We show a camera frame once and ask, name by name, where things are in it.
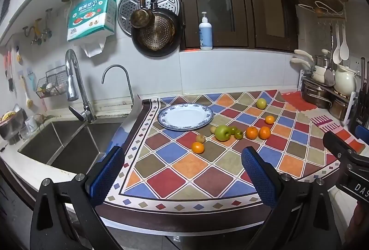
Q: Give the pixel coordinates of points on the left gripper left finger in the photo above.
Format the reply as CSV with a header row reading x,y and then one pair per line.
x,y
51,227

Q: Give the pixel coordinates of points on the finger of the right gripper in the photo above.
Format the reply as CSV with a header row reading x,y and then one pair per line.
x,y
362,133
342,151

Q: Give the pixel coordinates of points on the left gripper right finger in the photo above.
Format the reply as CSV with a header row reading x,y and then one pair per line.
x,y
301,214

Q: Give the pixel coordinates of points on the small orange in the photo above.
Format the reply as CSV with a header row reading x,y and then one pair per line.
x,y
270,119
198,147

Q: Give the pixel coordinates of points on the large orange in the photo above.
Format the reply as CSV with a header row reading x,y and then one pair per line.
x,y
251,133
264,133

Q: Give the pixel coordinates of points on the yellow-green pear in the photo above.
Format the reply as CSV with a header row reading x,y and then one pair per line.
x,y
261,103

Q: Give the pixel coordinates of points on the small green persimmon front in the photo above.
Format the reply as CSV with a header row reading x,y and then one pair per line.
x,y
238,134

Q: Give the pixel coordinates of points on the small green persimmon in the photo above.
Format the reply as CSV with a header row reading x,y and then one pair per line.
x,y
238,134
233,129

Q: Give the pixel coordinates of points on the small green persimmon back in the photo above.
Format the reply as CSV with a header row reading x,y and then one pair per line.
x,y
233,129

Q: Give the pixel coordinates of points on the green apple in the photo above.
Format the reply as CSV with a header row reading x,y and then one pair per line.
x,y
222,133

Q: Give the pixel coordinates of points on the brown kiwi back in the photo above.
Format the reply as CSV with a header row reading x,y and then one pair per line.
x,y
212,129

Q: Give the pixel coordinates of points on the brown kiwi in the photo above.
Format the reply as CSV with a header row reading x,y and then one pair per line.
x,y
200,138
212,129

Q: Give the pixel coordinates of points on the brown kiwi front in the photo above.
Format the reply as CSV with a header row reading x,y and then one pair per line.
x,y
200,138

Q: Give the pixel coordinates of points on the chrome kitchen faucet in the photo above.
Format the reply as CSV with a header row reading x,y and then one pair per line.
x,y
75,88

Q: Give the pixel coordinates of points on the red striped cloth mat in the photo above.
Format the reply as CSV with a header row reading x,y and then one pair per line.
x,y
325,121

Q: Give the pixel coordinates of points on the white pot rack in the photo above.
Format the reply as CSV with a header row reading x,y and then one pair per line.
x,y
339,106

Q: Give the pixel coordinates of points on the steel pot lower rack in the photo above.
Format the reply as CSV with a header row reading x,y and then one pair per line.
x,y
316,95

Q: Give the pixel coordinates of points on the cream ceramic kettle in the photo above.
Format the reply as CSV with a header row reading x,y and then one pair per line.
x,y
345,82

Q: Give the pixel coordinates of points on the metal skimmer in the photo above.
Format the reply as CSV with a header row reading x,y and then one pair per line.
x,y
329,77

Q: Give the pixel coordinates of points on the stainless steel sink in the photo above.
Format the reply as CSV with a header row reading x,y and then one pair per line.
x,y
70,145

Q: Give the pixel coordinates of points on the white ladle spoon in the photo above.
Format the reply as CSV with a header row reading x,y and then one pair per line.
x,y
336,54

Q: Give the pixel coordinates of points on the white rice spoon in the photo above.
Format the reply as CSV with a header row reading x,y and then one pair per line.
x,y
344,50

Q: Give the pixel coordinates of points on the white mug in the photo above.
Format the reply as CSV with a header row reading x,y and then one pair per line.
x,y
31,124

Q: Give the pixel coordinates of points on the metal bowl with banana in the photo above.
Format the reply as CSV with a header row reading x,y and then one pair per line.
x,y
11,127

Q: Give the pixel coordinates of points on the dish brush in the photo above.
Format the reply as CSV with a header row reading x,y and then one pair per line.
x,y
29,101

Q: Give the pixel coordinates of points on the colourful diamond pattern mat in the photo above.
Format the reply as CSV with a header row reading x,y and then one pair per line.
x,y
164,186

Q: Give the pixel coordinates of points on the thin gooseneck water tap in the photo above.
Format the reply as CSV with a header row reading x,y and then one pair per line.
x,y
120,85

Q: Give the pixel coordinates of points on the blue white porcelain plate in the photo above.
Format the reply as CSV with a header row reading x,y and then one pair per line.
x,y
185,117

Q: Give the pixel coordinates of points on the blue soap pump bottle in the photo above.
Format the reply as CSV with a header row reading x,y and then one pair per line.
x,y
205,33

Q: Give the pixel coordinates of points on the green paper towel pack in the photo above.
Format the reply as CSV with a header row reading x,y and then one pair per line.
x,y
90,23

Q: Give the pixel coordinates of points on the black frying pan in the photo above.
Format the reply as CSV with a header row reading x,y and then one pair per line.
x,y
162,36

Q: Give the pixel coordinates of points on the round metal steamer tray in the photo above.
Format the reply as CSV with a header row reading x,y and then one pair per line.
x,y
127,7

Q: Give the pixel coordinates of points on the cream handled saucepan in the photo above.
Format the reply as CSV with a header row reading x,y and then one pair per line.
x,y
317,64

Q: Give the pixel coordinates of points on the wire sponge basket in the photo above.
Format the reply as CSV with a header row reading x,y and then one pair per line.
x,y
54,83

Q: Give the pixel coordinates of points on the dark wooden window frame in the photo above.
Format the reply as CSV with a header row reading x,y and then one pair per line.
x,y
250,24

